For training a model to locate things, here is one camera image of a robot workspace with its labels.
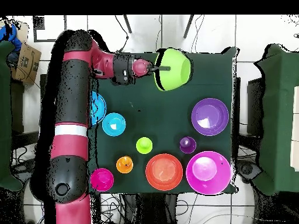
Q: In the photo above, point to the green bowl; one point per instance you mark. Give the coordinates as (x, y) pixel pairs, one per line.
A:
(175, 70)

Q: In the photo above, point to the purple bowl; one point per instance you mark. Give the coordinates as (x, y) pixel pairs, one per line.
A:
(210, 116)

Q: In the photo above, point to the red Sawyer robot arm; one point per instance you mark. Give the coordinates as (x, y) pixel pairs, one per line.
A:
(72, 93)

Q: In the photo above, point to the black tripod leg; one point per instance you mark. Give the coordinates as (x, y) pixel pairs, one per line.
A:
(127, 23)
(188, 25)

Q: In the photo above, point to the dark green tablecloth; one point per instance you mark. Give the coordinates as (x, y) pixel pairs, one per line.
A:
(163, 116)

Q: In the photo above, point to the large blue bowl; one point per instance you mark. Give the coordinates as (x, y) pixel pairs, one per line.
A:
(99, 107)

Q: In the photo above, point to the small blue bowl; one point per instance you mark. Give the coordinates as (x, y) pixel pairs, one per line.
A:
(114, 124)

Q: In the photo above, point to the green cup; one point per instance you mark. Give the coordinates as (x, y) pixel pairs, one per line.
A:
(144, 145)

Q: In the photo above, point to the purple cup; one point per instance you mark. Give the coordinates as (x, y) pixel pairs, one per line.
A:
(188, 145)

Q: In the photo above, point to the orange cup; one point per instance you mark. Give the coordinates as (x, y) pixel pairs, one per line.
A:
(124, 164)

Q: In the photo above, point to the black stand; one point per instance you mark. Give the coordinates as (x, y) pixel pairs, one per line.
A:
(254, 105)

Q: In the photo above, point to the orange bowl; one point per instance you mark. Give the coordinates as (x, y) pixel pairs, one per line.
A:
(164, 172)

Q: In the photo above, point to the cardboard box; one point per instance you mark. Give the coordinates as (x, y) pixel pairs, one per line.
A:
(28, 63)

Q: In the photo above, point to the large pink bowl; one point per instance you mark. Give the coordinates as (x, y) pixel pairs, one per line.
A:
(208, 172)

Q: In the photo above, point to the small red bowl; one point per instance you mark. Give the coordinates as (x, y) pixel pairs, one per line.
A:
(102, 179)

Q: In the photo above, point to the green cloth covered table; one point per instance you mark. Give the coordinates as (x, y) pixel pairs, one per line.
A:
(278, 116)
(4, 116)

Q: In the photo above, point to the black bench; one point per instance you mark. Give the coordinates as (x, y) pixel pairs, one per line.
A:
(17, 105)

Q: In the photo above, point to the dark grey stand base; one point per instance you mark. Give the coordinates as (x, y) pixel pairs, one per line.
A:
(247, 169)

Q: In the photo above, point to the blue cloth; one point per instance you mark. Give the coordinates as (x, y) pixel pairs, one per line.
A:
(10, 35)

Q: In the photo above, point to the black square frame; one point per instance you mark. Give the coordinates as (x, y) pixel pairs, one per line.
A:
(38, 23)

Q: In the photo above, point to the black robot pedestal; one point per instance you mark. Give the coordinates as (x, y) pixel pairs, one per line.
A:
(151, 207)

